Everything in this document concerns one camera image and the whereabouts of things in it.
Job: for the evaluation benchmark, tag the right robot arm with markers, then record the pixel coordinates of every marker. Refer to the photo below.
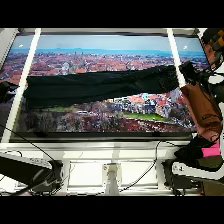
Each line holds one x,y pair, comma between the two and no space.
200,171

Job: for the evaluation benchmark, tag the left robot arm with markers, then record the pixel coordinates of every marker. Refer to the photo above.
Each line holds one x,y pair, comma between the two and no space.
20,168

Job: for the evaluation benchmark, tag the black pants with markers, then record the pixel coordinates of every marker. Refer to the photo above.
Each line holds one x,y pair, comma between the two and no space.
83,88

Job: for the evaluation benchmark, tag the silver frame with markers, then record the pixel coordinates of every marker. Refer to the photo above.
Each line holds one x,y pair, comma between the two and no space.
100,146

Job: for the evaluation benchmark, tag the black garment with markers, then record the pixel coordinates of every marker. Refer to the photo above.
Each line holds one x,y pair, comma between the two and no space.
191,150

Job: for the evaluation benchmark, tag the pink garment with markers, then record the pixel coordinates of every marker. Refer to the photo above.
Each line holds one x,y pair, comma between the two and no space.
211,151

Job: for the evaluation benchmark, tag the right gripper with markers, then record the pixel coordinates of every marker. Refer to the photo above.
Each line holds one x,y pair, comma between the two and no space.
189,72

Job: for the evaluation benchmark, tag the checked garment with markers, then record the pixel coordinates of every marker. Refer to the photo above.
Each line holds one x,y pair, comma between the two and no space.
216,36

